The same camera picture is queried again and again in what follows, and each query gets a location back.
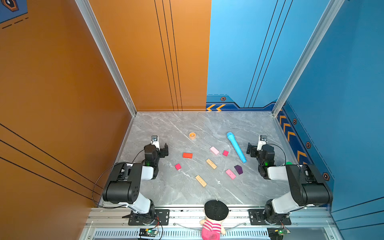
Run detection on red wood block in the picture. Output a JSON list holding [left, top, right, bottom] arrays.
[[183, 153, 193, 159]]

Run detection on light pink wood block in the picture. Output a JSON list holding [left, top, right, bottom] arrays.
[[210, 147, 220, 155]]

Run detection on natural wood block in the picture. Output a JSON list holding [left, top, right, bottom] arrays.
[[206, 159, 217, 170], [196, 175, 207, 188]]

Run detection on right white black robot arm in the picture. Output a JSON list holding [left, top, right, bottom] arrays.
[[247, 143, 333, 225]]

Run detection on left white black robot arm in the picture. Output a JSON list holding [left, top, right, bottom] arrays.
[[102, 144, 169, 225]]

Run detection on purple wood block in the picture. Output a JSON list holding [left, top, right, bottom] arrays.
[[234, 165, 243, 175]]

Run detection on blue toy microphone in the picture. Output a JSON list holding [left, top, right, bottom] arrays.
[[227, 132, 247, 163]]

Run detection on orange tape roll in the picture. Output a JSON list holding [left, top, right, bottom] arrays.
[[189, 132, 197, 140]]

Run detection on doll with black hat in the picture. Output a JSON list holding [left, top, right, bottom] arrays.
[[200, 200, 229, 240]]

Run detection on right green circuit board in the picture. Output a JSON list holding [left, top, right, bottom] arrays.
[[267, 228, 291, 240]]

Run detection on green circuit board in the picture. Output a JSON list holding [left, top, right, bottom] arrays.
[[267, 228, 291, 240], [138, 229, 160, 240]]

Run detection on left green circuit board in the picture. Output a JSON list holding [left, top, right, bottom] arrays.
[[138, 229, 160, 240]]

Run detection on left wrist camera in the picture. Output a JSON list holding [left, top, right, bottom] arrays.
[[151, 135, 160, 150]]

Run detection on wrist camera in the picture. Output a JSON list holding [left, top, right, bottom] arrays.
[[151, 135, 160, 150], [257, 135, 268, 151]]

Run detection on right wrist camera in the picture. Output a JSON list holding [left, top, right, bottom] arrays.
[[257, 135, 268, 151]]

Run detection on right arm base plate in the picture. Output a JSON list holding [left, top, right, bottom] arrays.
[[248, 209, 292, 226]]

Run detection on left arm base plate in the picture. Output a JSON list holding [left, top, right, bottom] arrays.
[[128, 209, 170, 226]]

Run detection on aluminium front rail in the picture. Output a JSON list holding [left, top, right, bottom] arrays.
[[83, 206, 337, 229]]

